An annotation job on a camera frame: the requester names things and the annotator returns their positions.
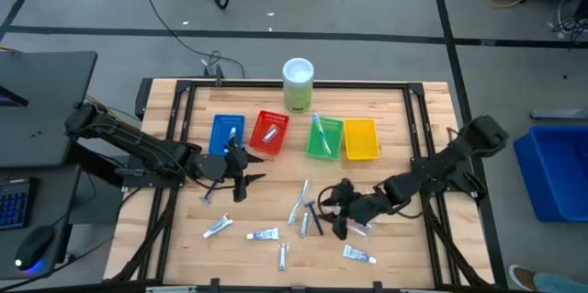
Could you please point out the black computer mouse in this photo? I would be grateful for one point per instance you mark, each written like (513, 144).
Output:
(34, 244)

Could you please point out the white toothpaste tube red cap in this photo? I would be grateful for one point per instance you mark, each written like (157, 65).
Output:
(218, 226)

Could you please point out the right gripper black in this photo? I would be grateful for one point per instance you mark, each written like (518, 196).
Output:
(356, 206)

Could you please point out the person's shoe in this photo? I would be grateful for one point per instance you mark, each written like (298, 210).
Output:
(521, 277)

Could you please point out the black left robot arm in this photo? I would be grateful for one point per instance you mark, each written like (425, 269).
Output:
(133, 143)

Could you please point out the blue plastic basket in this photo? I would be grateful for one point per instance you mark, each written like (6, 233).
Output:
(220, 134)

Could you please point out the toothpaste tube red blue print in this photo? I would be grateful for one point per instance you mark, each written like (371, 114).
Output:
(232, 133)

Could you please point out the green plastic basket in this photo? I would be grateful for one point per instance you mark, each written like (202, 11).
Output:
(335, 139)

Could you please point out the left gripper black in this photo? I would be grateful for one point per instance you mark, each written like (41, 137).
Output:
(212, 166)

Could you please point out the purple toothpaste tube white cap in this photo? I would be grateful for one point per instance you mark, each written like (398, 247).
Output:
(263, 234)

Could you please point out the dark blue disposable razor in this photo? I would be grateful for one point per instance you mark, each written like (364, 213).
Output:
(209, 192)
(315, 217)

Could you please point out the clear green packaged toothbrush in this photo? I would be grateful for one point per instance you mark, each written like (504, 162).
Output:
(298, 201)

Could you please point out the packaged silver nail clipper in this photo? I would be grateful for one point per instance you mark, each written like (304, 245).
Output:
(270, 134)
(304, 225)
(283, 255)

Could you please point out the person's leg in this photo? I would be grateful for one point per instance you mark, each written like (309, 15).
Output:
(560, 283)

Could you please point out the green wipes canister white lid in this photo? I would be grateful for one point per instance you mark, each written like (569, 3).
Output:
(298, 86)

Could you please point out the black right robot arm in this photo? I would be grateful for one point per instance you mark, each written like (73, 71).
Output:
(436, 164)

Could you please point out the white blue toothpaste tube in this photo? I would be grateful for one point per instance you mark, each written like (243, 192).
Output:
(358, 254)

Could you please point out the large blue plastic bin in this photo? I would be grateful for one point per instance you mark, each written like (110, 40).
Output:
(558, 173)

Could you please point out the yellow plastic basket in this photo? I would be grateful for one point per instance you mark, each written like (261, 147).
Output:
(362, 139)

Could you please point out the black desk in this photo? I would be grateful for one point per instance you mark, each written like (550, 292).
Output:
(46, 91)

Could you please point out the backlit black keyboard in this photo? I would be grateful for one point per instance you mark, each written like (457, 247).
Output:
(13, 203)

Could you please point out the red plastic basket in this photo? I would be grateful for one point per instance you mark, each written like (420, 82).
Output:
(259, 139)

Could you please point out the grey metal bar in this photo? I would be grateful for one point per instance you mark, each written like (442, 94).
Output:
(558, 114)

